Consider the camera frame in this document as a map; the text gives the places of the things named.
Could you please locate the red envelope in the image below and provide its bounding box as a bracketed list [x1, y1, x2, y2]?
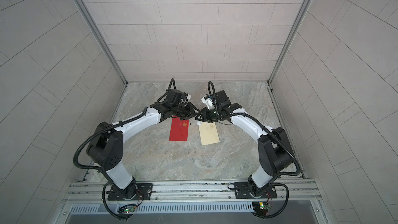
[169, 116, 189, 142]

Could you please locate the small circuit board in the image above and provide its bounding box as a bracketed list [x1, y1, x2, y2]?
[118, 204, 137, 215]
[252, 202, 273, 216]

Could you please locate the cream yellow envelope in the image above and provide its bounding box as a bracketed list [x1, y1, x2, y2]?
[198, 122, 220, 146]

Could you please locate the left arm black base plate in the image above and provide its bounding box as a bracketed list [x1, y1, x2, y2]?
[105, 183, 153, 201]

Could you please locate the right small circuit board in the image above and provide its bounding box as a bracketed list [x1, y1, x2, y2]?
[252, 202, 273, 216]

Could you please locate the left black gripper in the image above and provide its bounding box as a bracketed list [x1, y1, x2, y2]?
[170, 102, 201, 120]

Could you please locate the left small circuit board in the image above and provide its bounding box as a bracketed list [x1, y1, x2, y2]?
[118, 204, 137, 215]

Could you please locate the aluminium rail frame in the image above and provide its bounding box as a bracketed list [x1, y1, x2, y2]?
[61, 178, 322, 204]

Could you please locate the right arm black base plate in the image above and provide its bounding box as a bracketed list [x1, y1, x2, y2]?
[228, 181, 277, 199]

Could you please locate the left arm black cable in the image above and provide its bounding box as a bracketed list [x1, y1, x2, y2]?
[101, 181, 139, 222]

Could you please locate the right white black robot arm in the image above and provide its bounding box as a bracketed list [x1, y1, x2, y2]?
[196, 90, 301, 197]

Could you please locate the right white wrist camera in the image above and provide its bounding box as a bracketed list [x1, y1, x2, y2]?
[201, 95, 214, 110]

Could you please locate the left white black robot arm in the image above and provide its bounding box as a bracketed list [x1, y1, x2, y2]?
[73, 89, 195, 200]

